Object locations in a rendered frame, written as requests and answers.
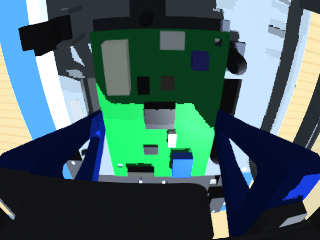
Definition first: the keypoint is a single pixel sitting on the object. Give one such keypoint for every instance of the green circuit board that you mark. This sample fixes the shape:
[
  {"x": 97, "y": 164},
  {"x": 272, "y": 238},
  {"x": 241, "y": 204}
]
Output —
[{"x": 159, "y": 90}]

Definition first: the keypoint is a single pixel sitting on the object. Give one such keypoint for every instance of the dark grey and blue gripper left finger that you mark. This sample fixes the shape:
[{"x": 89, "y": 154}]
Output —
[{"x": 46, "y": 155}]

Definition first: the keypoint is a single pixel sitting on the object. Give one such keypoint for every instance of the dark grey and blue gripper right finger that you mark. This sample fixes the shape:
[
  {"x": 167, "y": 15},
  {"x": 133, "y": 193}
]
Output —
[{"x": 286, "y": 172}]

